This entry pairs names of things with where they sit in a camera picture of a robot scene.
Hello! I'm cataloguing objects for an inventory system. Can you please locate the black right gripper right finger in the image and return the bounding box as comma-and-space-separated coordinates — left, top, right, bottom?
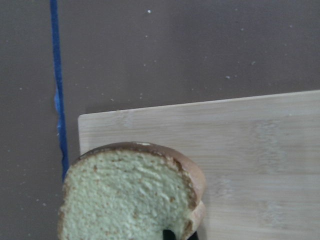
188, 231, 199, 240

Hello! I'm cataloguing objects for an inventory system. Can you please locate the wooden cutting board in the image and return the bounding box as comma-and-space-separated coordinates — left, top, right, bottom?
78, 90, 320, 240

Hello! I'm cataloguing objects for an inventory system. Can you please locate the bread slice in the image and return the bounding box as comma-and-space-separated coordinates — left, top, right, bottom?
57, 142, 206, 240

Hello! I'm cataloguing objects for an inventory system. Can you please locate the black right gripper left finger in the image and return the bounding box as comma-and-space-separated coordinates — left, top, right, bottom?
162, 229, 176, 240

